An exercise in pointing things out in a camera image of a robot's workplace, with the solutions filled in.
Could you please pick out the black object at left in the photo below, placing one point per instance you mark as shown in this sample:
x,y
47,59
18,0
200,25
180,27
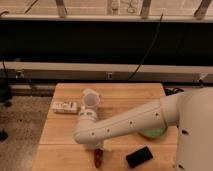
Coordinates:
x,y
5,93

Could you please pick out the red chili pepper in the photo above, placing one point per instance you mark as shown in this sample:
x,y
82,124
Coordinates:
x,y
98,155

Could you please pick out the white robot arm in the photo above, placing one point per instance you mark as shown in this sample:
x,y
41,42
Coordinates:
x,y
190,111

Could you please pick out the green ceramic plate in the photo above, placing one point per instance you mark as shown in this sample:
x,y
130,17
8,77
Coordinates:
x,y
154,133

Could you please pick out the white labelled small box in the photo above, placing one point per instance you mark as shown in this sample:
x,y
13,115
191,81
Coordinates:
x,y
64,107

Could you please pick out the white ceramic cup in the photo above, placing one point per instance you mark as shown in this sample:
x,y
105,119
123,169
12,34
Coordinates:
x,y
91,98

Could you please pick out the black rectangular sponge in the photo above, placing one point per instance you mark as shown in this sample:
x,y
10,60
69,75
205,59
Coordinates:
x,y
138,157

